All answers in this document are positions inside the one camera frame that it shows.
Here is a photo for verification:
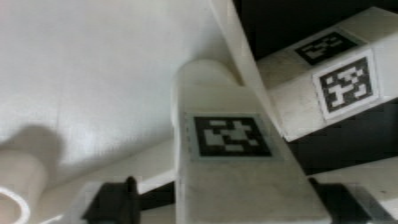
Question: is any white table leg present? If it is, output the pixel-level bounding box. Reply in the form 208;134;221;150
173;60;332;224
258;7;398;141

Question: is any white U-shaped obstacle fence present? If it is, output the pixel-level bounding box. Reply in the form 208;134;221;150
313;163;398;219

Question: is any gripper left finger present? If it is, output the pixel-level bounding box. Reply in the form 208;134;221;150
82;177;141;224

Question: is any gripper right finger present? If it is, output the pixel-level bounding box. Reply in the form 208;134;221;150
309;178;372;224

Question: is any white square tabletop part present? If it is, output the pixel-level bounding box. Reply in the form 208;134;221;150
0;0;286;224

